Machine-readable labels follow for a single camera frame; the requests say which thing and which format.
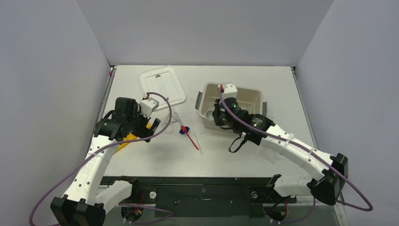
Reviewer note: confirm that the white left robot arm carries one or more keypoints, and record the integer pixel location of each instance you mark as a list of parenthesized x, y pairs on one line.
[(93, 165)]

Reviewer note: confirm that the small glass beaker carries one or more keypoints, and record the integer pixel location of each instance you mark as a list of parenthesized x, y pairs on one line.
[(210, 114)]

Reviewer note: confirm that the clear glass stirring rod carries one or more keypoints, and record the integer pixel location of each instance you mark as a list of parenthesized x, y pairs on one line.
[(197, 142)]

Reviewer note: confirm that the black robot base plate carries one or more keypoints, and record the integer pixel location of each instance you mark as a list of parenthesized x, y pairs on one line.
[(205, 197)]

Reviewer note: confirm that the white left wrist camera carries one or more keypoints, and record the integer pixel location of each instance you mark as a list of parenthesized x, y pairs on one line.
[(147, 106)]

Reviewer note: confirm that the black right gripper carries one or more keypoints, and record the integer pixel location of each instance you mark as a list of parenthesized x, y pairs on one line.
[(219, 115)]

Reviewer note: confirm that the graduated cylinder blue base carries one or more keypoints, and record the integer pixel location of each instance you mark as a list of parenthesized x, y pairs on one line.
[(180, 122)]

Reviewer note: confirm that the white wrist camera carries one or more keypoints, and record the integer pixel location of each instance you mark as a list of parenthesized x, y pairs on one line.
[(147, 106), (228, 90)]

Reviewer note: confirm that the beige plastic bin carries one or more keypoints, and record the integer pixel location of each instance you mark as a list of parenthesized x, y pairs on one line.
[(248, 99)]

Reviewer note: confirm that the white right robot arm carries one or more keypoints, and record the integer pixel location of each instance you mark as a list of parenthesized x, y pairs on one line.
[(321, 180)]

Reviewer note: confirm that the white bin lid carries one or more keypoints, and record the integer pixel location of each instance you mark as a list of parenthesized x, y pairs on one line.
[(165, 81)]

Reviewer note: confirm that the aluminium rail frame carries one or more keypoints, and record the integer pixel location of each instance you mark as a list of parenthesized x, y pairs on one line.
[(183, 197)]

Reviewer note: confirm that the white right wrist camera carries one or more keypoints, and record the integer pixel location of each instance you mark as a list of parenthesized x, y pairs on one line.
[(228, 90)]

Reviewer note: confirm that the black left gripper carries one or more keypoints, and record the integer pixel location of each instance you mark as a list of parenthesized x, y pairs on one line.
[(144, 130)]

